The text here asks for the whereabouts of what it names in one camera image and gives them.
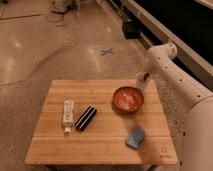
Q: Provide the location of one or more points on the white ceramic cup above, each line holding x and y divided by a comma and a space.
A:
140, 84

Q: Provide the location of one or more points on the long white rail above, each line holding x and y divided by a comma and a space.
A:
199, 66

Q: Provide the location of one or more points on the black box on floor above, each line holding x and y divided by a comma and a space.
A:
130, 30

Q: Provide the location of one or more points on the blue sponge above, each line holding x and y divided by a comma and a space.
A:
135, 138

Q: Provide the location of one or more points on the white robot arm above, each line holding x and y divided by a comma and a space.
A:
197, 151

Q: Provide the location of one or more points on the wooden table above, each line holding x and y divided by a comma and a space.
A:
103, 142

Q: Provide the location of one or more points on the white machine base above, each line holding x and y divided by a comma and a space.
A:
61, 6

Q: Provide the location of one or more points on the red pepper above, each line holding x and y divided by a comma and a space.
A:
146, 76

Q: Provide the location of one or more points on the orange bowl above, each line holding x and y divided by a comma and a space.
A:
128, 99

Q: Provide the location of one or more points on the white remote controller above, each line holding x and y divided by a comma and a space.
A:
68, 116

